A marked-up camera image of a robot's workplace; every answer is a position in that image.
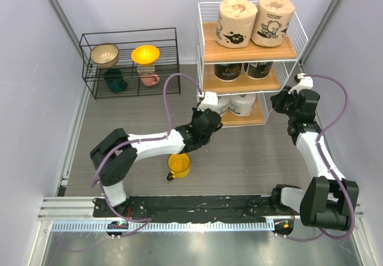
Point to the beige brown bowl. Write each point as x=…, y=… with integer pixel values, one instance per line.
x=105, y=55

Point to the orange bowl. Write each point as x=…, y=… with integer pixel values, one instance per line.
x=145, y=55

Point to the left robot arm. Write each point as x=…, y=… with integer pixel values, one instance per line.
x=113, y=157

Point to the black roll front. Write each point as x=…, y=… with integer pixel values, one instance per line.
x=257, y=70

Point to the brown roll front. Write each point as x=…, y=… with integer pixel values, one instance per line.
x=272, y=21

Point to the yellow enamel mug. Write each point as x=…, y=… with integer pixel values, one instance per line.
x=179, y=166

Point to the beige small cup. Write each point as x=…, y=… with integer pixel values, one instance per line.
x=145, y=70

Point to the dark green mug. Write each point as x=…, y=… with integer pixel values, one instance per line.
x=114, y=80

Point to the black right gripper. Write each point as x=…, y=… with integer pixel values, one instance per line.
x=277, y=100

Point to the brown roll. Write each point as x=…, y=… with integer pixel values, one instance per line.
x=272, y=21
x=235, y=23

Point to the black toilet paper roll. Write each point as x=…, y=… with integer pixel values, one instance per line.
x=227, y=72

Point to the pink mug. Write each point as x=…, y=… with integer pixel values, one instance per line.
x=150, y=79

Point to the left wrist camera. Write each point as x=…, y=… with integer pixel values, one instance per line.
x=209, y=101

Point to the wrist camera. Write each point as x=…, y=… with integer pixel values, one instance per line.
x=209, y=101
x=303, y=82

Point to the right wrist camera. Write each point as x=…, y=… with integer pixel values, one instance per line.
x=303, y=82

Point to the black wire rack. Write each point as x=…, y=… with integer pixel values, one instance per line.
x=165, y=39

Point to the white toilet paper roll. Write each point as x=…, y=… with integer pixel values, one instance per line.
x=242, y=105

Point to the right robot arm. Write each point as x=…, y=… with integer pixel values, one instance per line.
x=330, y=199

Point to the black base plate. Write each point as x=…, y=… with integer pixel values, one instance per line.
x=202, y=208

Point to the brown roll back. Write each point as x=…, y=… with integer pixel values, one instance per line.
x=235, y=23

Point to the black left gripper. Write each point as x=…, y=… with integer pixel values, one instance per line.
x=195, y=113

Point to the white wire wooden shelf rack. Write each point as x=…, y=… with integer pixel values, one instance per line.
x=284, y=59

